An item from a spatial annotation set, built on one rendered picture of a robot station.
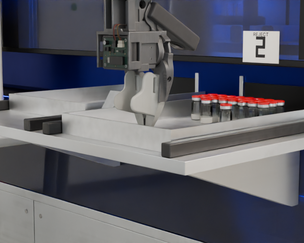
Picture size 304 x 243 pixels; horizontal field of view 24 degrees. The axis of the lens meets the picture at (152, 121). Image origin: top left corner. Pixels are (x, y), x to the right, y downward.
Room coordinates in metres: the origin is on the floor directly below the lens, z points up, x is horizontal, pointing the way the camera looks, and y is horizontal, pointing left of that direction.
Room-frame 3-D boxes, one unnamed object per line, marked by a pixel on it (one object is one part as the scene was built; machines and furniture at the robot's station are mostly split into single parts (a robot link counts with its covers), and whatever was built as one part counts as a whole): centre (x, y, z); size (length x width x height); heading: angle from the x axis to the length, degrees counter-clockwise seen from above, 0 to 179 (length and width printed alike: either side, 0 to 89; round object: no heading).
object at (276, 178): (1.17, -0.14, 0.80); 0.34 x 0.03 x 0.13; 134
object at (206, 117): (1.28, -0.10, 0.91); 0.02 x 0.02 x 0.05
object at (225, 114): (1.20, -0.13, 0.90); 0.02 x 0.02 x 0.04
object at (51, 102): (1.52, 0.09, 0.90); 0.34 x 0.26 x 0.04; 134
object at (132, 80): (1.04, 0.03, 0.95); 0.06 x 0.03 x 0.09; 134
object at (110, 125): (1.20, -0.06, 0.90); 0.34 x 0.26 x 0.04; 134
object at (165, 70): (1.02, -0.01, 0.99); 0.05 x 0.02 x 0.09; 44
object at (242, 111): (1.27, -0.14, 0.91); 0.18 x 0.02 x 0.05; 43
